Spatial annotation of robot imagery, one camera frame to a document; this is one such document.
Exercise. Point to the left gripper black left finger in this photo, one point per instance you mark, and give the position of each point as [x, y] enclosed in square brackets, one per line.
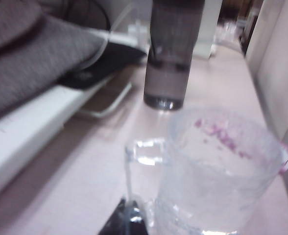
[117, 220]

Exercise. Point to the grey fabric bag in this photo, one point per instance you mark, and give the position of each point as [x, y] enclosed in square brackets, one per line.
[24, 61]

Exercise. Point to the black pouch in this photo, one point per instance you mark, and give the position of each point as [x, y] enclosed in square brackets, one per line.
[104, 66]

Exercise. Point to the clear plastic mug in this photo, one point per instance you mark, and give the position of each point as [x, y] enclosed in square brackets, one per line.
[220, 171]

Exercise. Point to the white desk partition box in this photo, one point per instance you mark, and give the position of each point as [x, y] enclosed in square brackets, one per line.
[205, 36]

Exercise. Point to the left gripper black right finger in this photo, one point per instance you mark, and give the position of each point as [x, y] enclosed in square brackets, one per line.
[139, 220]

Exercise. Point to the grey bottle with black lid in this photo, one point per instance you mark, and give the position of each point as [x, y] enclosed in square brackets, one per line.
[168, 73]

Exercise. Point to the white file tray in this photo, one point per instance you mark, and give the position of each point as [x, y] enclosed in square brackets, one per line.
[24, 127]

